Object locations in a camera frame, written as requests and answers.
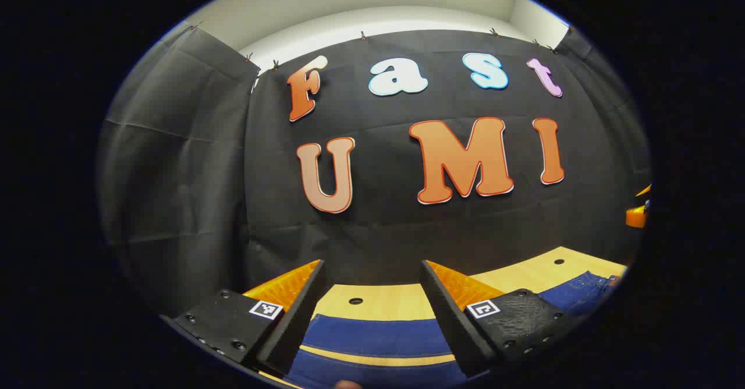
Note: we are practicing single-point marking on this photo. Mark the blue denim jeans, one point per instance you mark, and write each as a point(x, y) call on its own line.
point(372, 333)

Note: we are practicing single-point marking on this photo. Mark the black backdrop cloth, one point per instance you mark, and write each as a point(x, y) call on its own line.
point(384, 226)

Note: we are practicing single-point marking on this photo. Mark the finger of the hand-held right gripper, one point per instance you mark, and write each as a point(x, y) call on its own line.
point(635, 217)

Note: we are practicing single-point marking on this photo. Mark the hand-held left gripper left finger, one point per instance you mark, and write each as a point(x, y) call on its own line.
point(297, 319)

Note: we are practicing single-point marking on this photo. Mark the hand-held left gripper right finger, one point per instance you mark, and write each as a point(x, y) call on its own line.
point(451, 325)

